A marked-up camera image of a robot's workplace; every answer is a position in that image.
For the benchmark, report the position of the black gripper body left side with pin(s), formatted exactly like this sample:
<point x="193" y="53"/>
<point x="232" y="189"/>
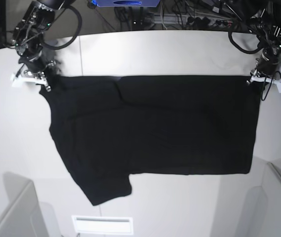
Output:
<point x="266" y="64"/>

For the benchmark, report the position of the white partition panel right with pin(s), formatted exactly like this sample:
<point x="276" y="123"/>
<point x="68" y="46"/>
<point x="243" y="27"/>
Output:
<point x="261" y="212"/>

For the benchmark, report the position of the black T-shirt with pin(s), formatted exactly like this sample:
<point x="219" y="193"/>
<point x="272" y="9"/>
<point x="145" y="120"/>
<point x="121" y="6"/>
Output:
<point x="106" y="129"/>

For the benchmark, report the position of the blue box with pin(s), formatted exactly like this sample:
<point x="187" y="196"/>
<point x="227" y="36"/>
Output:
<point x="132" y="3"/>

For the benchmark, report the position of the white partition panel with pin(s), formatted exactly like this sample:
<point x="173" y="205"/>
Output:
<point x="261" y="212"/>
<point x="20" y="212"/>

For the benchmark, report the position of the white partition panel left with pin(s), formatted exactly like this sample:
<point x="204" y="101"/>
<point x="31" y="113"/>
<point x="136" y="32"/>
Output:
<point x="20" y="212"/>

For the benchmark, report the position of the white table slot plate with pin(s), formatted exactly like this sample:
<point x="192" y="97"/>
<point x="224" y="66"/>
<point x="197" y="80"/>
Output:
<point x="103" y="225"/>

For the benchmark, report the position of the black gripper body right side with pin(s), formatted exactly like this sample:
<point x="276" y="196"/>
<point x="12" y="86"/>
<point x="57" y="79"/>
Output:
<point x="37" y="65"/>

